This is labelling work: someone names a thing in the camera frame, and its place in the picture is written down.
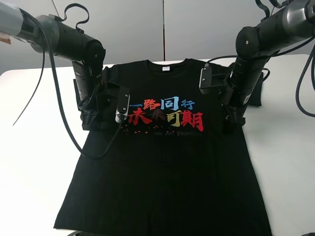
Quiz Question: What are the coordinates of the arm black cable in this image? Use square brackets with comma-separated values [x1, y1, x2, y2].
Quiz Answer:
[12, 7, 124, 159]
[255, 0, 315, 118]

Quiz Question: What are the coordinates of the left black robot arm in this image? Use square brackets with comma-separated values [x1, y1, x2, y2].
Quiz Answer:
[0, 3, 110, 131]

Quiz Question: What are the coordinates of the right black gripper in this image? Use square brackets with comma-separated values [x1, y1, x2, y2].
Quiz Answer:
[220, 73, 257, 134]

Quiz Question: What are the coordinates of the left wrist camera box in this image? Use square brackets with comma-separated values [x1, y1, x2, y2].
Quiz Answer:
[115, 87, 130, 124]

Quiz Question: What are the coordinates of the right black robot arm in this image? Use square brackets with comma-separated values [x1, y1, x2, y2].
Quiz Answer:
[222, 0, 315, 132]

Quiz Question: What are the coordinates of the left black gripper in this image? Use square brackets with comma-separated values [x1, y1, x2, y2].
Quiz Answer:
[72, 61, 118, 130]

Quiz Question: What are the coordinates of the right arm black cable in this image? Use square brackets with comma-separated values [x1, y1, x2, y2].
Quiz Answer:
[255, 0, 315, 118]

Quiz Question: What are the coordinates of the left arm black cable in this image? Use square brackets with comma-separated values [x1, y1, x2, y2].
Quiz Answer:
[12, 7, 124, 159]

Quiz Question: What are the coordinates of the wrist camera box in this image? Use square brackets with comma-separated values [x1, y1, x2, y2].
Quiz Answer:
[199, 63, 226, 95]
[115, 87, 130, 124]

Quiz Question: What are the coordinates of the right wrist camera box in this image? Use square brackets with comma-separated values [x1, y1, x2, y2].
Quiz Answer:
[199, 63, 226, 95]

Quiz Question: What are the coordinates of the black printed t-shirt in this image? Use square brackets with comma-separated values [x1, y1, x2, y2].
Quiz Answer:
[54, 59, 272, 236]

